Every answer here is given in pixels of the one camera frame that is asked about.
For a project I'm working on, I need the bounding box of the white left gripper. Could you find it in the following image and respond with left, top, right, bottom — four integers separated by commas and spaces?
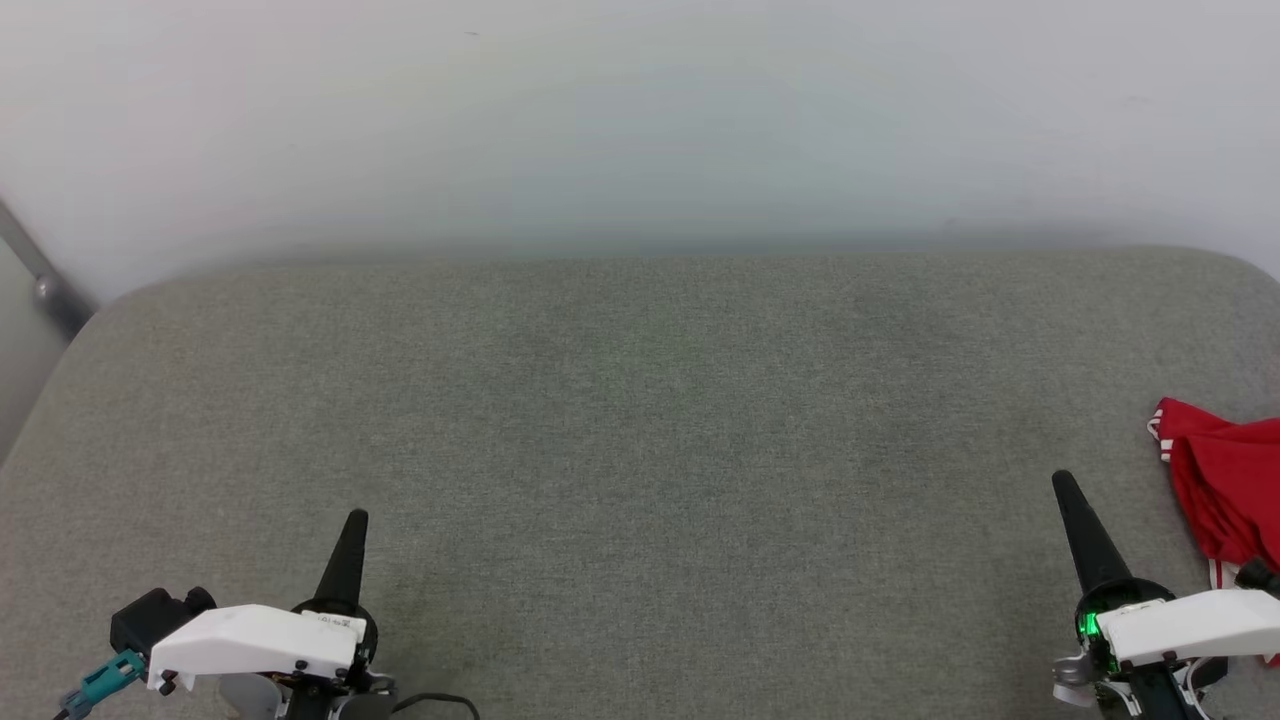
145, 509, 381, 698

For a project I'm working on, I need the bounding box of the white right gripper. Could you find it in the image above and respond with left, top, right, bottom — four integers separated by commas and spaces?
1051, 469, 1280, 672

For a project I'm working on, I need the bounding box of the red Bulls 23 jersey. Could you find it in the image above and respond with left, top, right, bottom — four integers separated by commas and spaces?
1146, 396, 1280, 668

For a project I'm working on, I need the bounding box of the grey metal pole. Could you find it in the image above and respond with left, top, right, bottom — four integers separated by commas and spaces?
0, 197, 97, 340

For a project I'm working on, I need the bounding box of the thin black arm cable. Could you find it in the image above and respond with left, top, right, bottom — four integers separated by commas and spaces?
390, 691, 483, 720

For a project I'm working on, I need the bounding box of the teal camera cable connector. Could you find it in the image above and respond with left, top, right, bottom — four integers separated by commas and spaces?
57, 649, 149, 720

